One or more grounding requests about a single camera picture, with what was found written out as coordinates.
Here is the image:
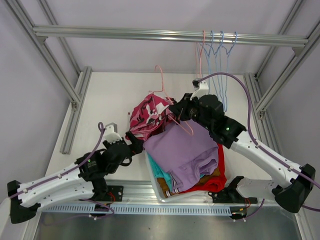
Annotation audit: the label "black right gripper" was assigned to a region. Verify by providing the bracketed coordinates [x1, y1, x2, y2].
[169, 93, 213, 131]

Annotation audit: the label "pink wire hanger camouflage trousers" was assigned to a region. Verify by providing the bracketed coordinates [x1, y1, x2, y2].
[148, 64, 195, 137]

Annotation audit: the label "blue wire hanger brown trousers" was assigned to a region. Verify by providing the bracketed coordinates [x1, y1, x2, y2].
[214, 31, 224, 103]

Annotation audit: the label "red trousers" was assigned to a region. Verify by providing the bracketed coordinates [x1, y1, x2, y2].
[182, 143, 227, 193]

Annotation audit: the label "pink wire hanger lilac trousers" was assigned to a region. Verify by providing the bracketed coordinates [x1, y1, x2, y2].
[194, 30, 206, 78]

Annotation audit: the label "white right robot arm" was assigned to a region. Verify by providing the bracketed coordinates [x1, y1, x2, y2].
[169, 93, 316, 213]

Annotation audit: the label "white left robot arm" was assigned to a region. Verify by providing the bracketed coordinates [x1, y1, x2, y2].
[7, 131, 144, 224]

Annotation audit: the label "white plastic mesh basket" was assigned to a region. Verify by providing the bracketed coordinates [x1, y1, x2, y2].
[144, 149, 235, 206]

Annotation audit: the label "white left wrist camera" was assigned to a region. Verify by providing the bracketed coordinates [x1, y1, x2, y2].
[103, 122, 123, 144]

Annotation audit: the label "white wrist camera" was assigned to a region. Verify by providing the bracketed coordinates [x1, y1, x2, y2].
[103, 122, 123, 144]
[190, 78, 209, 100]

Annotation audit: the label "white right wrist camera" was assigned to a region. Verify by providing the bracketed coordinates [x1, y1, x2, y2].
[190, 78, 209, 100]

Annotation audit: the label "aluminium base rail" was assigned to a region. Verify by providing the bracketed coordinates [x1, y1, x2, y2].
[32, 177, 281, 206]

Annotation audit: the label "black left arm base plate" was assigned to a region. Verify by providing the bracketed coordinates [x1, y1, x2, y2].
[95, 185, 124, 202]

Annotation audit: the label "left aluminium frame struts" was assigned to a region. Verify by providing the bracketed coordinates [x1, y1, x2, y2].
[4, 0, 93, 155]

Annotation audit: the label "aluminium frame struts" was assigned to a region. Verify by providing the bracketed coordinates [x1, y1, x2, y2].
[4, 0, 93, 155]
[243, 0, 320, 116]

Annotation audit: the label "right aluminium frame struts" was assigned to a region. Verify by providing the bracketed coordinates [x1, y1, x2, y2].
[243, 0, 320, 116]

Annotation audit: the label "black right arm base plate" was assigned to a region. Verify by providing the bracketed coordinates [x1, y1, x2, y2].
[207, 187, 258, 204]

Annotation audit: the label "white slotted cable duct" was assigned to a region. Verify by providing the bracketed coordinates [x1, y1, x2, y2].
[43, 203, 232, 217]

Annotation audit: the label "aluminium hanging rail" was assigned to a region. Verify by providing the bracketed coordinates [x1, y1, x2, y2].
[32, 25, 309, 48]

